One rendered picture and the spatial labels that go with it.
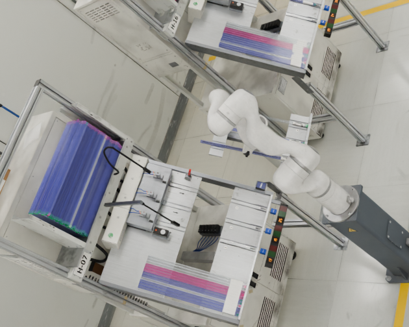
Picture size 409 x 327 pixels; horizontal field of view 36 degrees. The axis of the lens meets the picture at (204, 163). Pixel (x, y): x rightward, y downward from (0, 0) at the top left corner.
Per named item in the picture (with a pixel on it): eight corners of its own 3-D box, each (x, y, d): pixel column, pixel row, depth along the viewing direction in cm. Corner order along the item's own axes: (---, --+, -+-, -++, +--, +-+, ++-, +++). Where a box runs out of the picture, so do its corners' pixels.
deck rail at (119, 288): (239, 322, 301) (239, 320, 295) (238, 326, 300) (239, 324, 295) (100, 281, 310) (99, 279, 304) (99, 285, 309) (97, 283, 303)
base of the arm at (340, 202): (361, 183, 289) (341, 165, 278) (356, 220, 280) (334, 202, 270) (326, 188, 302) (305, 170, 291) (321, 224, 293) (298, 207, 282)
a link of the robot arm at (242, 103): (295, 179, 278) (319, 152, 276) (303, 189, 267) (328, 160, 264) (212, 109, 262) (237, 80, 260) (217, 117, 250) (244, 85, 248)
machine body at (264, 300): (302, 246, 387) (240, 203, 350) (276, 359, 359) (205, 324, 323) (226, 246, 433) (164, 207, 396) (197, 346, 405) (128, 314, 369)
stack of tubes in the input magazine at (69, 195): (123, 144, 313) (82, 117, 298) (87, 237, 293) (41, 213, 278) (108, 147, 322) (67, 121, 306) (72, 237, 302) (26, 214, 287)
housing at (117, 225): (150, 168, 336) (148, 157, 323) (120, 252, 317) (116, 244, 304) (136, 164, 337) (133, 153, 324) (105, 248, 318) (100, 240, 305)
